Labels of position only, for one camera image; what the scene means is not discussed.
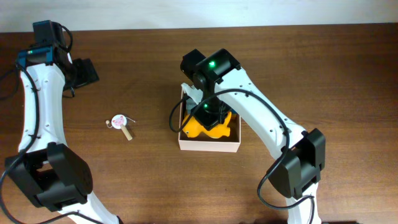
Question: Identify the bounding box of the yellow grey toy truck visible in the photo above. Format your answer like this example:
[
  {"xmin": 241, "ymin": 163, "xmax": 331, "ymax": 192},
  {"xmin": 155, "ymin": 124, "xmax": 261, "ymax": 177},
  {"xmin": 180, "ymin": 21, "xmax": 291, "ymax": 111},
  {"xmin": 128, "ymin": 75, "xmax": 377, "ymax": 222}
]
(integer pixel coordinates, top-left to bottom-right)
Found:
[{"xmin": 185, "ymin": 98, "xmax": 197, "ymax": 114}]

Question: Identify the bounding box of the orange toy dinosaur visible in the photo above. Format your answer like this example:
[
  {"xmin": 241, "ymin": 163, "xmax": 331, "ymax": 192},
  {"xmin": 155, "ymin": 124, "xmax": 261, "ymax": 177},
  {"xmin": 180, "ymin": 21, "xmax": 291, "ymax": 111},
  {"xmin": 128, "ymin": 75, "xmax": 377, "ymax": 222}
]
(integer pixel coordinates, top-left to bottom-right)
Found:
[{"xmin": 182, "ymin": 111, "xmax": 232, "ymax": 139}]

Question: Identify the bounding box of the multicolour puzzle cube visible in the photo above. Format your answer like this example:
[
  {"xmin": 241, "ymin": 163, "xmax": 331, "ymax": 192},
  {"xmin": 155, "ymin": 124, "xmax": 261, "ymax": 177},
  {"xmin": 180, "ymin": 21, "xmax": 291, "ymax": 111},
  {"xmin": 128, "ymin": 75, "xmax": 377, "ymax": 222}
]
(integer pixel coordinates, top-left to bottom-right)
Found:
[{"xmin": 231, "ymin": 108, "xmax": 238, "ymax": 115}]

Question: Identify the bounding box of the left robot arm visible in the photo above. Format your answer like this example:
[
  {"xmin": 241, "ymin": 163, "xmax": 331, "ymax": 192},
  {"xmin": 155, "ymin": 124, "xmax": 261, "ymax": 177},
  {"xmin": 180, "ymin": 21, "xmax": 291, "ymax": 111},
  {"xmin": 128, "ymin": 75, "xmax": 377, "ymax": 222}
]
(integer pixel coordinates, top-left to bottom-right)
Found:
[{"xmin": 2, "ymin": 20, "xmax": 121, "ymax": 223}]

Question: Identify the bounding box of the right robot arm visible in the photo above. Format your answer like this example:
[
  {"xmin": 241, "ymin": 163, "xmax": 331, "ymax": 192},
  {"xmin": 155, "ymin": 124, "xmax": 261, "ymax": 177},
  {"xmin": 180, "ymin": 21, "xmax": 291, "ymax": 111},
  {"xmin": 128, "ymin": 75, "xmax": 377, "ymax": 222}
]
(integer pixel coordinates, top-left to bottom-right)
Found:
[{"xmin": 176, "ymin": 49, "xmax": 326, "ymax": 223}]

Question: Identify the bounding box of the pig face rattle drum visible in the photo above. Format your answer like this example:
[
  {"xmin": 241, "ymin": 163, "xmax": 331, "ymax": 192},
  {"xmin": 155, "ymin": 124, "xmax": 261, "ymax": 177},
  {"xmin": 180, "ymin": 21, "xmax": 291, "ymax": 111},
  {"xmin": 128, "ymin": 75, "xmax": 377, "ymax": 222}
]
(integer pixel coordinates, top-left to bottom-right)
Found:
[{"xmin": 105, "ymin": 114, "xmax": 135, "ymax": 141}]

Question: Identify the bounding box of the pink cardboard box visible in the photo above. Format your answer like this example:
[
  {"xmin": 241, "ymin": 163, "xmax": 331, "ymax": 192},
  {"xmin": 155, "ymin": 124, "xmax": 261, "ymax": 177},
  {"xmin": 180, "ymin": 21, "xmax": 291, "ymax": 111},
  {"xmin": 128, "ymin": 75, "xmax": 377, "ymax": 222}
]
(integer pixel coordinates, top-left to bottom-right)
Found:
[{"xmin": 178, "ymin": 83, "xmax": 242, "ymax": 154}]

